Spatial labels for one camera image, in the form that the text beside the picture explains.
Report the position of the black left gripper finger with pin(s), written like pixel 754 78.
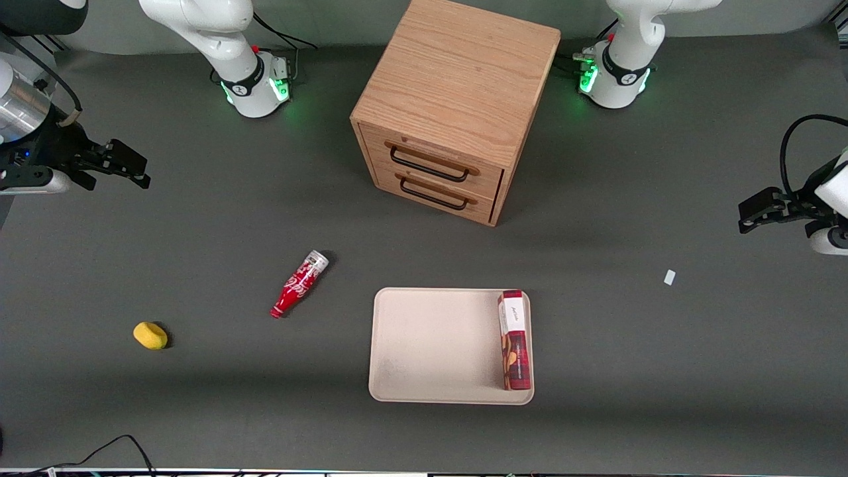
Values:
pixel 815 228
pixel 762 207

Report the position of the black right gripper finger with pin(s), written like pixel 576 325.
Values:
pixel 83 179
pixel 126 159

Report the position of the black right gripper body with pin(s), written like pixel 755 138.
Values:
pixel 58 150

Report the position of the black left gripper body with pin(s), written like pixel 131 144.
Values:
pixel 797 201

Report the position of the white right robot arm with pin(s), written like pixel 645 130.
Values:
pixel 218 33

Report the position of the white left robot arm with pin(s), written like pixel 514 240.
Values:
pixel 626 73

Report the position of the red coke bottle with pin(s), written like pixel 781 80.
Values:
pixel 298 285

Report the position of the beige plastic tray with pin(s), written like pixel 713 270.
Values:
pixel 430 344

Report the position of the small white sticker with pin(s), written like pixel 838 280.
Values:
pixel 670 277

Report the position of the yellow lemon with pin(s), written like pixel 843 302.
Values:
pixel 150 335

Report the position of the red tartan shortbread box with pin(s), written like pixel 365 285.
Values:
pixel 515 351

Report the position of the wooden drawer cabinet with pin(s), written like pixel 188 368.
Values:
pixel 457 73

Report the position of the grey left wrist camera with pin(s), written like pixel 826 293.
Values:
pixel 831 242

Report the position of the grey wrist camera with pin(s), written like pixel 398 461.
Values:
pixel 33 185
pixel 831 242

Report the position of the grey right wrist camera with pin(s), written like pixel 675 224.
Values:
pixel 33 185

